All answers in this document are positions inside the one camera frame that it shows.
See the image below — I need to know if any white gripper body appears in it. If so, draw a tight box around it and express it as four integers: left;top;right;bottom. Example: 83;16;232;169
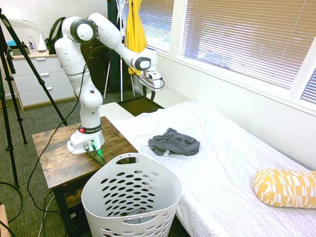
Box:
139;75;163;92

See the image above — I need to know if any dark grey garment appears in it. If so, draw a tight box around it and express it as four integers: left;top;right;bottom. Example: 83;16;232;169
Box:
148;127;201;157

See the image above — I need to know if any white perforated laundry basket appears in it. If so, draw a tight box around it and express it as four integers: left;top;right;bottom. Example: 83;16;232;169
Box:
80;153;183;237

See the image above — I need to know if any cream bench cushion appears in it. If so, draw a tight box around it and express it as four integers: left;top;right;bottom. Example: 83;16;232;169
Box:
145;88;190;110
98;102;136;122

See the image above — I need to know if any white coat rack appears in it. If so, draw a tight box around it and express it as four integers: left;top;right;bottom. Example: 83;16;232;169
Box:
103;0;136;102

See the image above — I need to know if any dark wood cabinet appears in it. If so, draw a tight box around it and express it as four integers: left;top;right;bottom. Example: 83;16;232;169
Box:
80;40;130;97

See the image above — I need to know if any yellow hanging jacket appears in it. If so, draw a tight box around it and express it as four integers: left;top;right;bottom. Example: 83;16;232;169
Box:
125;0;148;76

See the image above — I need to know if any dark hanging coat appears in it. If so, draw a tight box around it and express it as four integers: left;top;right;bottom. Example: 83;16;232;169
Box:
106;0;129;94

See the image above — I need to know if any white circle-print duvet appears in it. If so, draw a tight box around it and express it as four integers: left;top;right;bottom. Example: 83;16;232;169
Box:
108;101;316;237

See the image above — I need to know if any white three-drawer dresser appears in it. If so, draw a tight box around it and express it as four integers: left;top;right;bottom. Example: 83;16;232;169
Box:
11;52;77;111

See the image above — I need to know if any dark green backpack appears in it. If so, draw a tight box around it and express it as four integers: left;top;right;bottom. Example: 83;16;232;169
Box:
46;16;67;55

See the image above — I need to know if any wide white window blind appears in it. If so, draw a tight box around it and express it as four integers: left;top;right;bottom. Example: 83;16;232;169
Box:
178;0;316;90

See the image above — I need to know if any rustic wooden side table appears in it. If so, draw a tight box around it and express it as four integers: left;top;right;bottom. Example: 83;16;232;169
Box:
32;116;139;237

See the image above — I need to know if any white desk lamp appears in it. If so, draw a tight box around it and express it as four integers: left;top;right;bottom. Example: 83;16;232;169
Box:
14;19;47;52

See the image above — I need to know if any light grey cloth pile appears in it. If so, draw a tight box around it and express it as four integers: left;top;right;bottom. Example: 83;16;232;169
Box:
123;208;158;225

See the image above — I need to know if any clear plastic bottle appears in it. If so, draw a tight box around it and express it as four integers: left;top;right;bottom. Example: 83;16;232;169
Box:
27;34;37;53

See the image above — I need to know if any grey storage box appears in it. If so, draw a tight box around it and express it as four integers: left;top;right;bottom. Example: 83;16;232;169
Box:
11;48;31;57

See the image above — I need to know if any yellow white patterned bolster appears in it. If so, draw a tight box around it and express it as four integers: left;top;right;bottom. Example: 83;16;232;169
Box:
253;168;316;209

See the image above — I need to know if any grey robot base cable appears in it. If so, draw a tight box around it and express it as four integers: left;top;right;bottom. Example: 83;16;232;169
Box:
92;147;106;163

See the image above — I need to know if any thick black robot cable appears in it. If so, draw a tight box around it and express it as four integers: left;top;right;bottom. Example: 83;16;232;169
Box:
85;147;107;166

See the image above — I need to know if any black camera tripod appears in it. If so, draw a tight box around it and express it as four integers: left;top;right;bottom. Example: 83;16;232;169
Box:
0;7;68;190

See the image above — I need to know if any long black arm cable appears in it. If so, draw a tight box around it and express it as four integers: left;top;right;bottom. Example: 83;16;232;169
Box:
26;45;165;214

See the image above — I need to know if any white floor cable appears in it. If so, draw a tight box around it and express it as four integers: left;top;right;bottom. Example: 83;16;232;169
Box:
42;195;55;237

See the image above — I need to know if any black floor cable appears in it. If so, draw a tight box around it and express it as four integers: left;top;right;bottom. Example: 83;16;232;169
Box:
0;181;24;224

